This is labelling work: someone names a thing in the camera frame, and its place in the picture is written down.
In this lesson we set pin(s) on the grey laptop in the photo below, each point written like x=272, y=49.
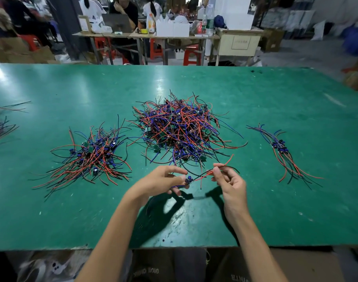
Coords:
x=116, y=22

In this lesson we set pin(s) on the brown cardboard box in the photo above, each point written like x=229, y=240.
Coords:
x=272, y=40

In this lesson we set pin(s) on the red plastic stool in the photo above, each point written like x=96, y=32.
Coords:
x=155, y=48
x=192, y=54
x=31, y=41
x=102, y=44

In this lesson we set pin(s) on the stack of white boxes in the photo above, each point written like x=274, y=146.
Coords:
x=233, y=11

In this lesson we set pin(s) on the dark pillar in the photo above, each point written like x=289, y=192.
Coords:
x=67, y=23

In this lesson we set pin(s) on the person's right forearm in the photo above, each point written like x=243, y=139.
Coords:
x=258, y=246

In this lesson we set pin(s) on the heap of blue bags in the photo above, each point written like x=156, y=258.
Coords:
x=355, y=41

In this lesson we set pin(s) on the person's left forearm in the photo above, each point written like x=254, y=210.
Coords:
x=111, y=243

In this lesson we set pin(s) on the dark blue bag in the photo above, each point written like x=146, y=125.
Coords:
x=219, y=21

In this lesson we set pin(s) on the person's right hand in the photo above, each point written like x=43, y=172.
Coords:
x=232, y=189

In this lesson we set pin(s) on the long wooden work table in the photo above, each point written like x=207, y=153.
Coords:
x=143, y=35

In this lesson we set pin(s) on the row of cardboard boxes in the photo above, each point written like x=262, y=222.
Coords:
x=20, y=50

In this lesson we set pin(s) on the cream cabinet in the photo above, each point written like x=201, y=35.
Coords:
x=239, y=44

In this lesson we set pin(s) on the row of white containers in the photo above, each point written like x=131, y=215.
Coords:
x=172, y=27

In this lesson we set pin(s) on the person's left hand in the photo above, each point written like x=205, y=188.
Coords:
x=158, y=182

